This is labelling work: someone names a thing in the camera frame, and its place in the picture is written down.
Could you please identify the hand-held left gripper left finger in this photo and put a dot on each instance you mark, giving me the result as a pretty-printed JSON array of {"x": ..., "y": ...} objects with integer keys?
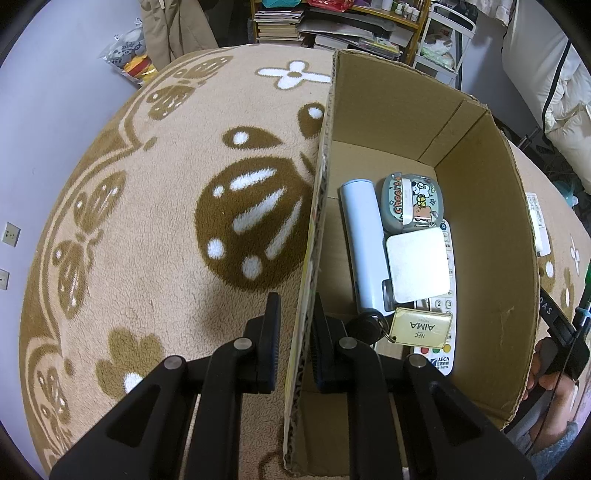
[{"x": 270, "y": 344}]

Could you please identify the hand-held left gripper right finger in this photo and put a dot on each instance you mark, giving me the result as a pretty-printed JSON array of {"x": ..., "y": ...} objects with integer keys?
[{"x": 319, "y": 344}]

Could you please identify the black key fob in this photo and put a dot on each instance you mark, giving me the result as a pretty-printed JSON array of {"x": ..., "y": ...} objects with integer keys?
[{"x": 367, "y": 325}]

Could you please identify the yellow rectangular key tag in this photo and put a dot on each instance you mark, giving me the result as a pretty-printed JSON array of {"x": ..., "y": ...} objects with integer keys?
[{"x": 418, "y": 327}]

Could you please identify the long white remote control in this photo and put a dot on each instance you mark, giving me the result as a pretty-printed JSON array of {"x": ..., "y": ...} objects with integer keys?
[{"x": 441, "y": 357}]

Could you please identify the small white square charger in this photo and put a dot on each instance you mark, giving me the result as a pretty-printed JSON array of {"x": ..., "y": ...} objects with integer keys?
[{"x": 418, "y": 265}]

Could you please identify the cardboard box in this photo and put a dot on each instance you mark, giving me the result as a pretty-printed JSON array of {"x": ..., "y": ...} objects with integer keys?
[{"x": 485, "y": 230}]

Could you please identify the grey cartoon-print case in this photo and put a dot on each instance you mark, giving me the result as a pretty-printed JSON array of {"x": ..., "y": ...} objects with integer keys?
[{"x": 406, "y": 207}]

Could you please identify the person's right forearm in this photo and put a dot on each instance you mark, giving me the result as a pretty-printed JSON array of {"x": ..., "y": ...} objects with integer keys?
[{"x": 549, "y": 443}]

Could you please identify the person's right hand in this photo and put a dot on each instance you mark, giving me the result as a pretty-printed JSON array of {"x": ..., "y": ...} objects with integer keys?
[{"x": 542, "y": 369}]

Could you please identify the teal plastic object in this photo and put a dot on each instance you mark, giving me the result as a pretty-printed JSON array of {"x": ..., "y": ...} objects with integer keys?
[{"x": 568, "y": 194}]

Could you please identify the beige flower-print blanket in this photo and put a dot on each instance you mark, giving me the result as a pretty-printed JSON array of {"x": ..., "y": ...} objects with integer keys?
[{"x": 161, "y": 207}]

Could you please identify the cream bedding pile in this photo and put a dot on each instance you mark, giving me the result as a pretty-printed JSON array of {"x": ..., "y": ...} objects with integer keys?
[{"x": 554, "y": 69}]

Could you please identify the wooden shelf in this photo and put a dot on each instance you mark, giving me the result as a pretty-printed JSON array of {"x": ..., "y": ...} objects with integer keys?
[{"x": 351, "y": 32}]

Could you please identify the stack of books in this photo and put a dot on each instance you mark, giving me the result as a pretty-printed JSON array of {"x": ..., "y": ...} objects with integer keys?
[{"x": 277, "y": 27}]

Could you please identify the bag of plush toys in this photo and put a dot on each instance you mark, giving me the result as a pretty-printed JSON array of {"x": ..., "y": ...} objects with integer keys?
[{"x": 129, "y": 53}]

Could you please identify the white utility cart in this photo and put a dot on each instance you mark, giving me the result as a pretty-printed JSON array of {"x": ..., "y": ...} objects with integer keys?
[{"x": 445, "y": 41}]

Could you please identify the beige hanging garment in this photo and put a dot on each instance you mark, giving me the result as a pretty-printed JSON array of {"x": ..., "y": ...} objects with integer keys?
[{"x": 175, "y": 27}]

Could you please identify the red patterned bag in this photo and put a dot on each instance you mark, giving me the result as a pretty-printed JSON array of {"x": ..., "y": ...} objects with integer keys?
[{"x": 330, "y": 3}]

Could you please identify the row of small bottles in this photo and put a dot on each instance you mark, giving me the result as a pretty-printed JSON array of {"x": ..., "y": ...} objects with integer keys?
[{"x": 401, "y": 9}]

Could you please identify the white wall socket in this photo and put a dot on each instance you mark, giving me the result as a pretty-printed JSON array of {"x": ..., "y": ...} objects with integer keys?
[
  {"x": 3, "y": 279},
  {"x": 10, "y": 233}
]

